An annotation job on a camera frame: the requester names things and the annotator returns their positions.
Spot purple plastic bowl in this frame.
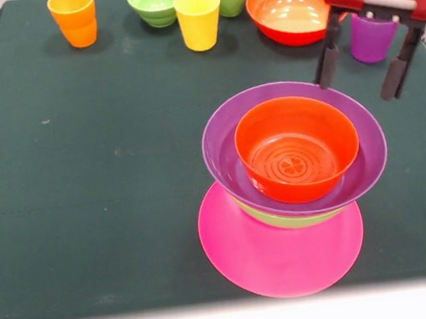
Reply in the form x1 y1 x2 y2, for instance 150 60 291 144
194 70 395 228

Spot small red-orange plastic bowl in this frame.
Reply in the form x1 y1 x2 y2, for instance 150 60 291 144
229 88 366 211

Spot large green plastic bowl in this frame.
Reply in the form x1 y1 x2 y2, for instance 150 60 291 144
230 185 346 237

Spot pink plastic bowl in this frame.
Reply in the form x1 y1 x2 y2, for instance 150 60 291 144
193 165 372 308

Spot purple plastic cup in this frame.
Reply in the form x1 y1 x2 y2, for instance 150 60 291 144
346 7 402 66

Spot large red-orange plastic bowl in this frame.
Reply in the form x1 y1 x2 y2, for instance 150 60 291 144
244 0 351 52

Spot yellow plastic cup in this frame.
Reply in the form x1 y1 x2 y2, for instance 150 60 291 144
173 0 226 55

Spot small green plastic bowl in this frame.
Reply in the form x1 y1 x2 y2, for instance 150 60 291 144
126 0 193 32

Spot orange plastic cup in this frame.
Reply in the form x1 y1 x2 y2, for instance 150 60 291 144
47 0 101 52

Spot dark green tablecloth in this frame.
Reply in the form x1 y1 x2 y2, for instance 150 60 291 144
0 0 426 319

